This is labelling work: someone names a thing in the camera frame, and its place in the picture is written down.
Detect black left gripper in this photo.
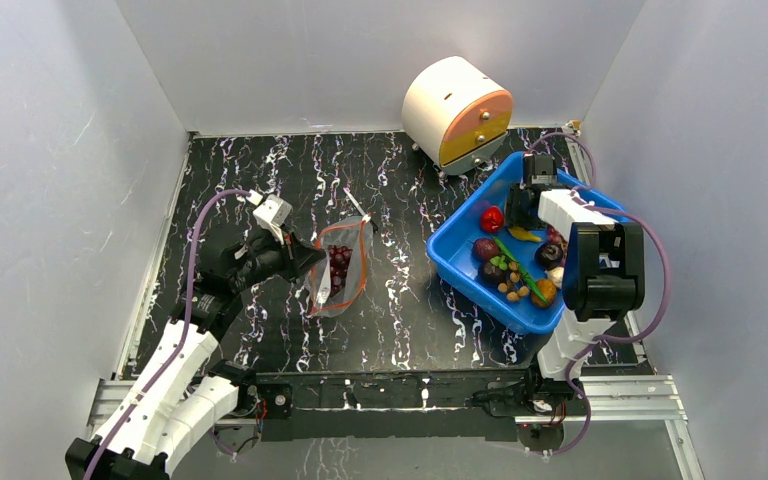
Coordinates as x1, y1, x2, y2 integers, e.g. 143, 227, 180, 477
231, 225, 327, 292

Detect yellow banana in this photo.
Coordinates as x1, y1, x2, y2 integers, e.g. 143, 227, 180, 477
508, 227, 543, 243

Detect red strawberry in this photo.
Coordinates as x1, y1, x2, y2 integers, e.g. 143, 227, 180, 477
479, 205, 505, 234

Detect dark purple grape bunch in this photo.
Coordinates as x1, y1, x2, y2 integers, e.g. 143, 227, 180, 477
328, 246, 353, 298

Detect light purple grape bunch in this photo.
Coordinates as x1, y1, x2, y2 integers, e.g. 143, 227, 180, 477
547, 226, 568, 253

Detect clear zip top bag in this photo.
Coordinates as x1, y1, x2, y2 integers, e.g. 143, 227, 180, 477
305, 215, 374, 318

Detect dark plum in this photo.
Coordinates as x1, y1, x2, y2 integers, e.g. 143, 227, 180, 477
534, 243, 565, 271

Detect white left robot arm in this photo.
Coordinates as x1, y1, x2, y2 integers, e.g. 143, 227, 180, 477
65, 228, 326, 479

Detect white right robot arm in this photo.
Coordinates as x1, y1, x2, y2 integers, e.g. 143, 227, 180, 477
503, 153, 645, 414

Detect purple mangosteen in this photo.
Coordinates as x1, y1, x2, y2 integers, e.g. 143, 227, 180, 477
472, 238, 500, 263

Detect dark mangosteen green leaves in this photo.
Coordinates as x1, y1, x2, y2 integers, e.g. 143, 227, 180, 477
479, 256, 509, 287

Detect blue plastic bin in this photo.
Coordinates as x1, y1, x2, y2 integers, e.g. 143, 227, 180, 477
426, 151, 630, 337

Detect white garlic bulb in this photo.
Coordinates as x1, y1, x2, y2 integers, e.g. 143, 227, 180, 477
546, 266, 564, 290

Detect black white marker pen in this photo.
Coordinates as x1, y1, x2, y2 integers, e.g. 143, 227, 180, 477
343, 187, 379, 234

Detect orange brown fruit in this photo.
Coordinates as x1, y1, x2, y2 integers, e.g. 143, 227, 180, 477
530, 278, 558, 309

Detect white round drawer cabinet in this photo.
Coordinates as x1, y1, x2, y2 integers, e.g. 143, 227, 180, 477
401, 56, 514, 176

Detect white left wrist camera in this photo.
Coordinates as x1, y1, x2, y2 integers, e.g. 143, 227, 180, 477
253, 194, 292, 245

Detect aluminium frame rail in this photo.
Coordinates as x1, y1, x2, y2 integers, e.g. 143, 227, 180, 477
76, 374, 703, 480

